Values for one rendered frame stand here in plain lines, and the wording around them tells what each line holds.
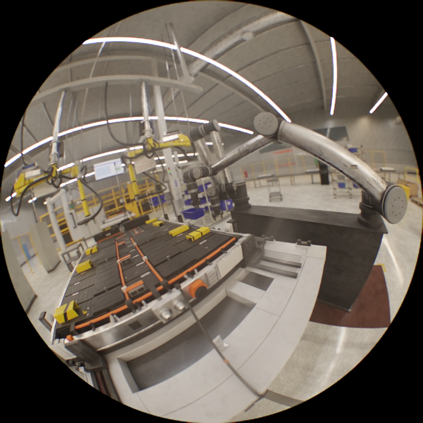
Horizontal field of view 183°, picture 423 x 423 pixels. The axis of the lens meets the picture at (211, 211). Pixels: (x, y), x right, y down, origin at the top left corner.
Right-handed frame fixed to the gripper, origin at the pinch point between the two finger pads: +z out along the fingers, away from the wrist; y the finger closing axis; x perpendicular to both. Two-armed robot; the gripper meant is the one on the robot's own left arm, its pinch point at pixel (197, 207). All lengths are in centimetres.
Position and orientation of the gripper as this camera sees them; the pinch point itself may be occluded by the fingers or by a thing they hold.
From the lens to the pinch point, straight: 137.2
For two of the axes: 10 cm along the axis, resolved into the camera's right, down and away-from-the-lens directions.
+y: -7.1, 3.2, -6.3
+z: 2.3, 9.5, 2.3
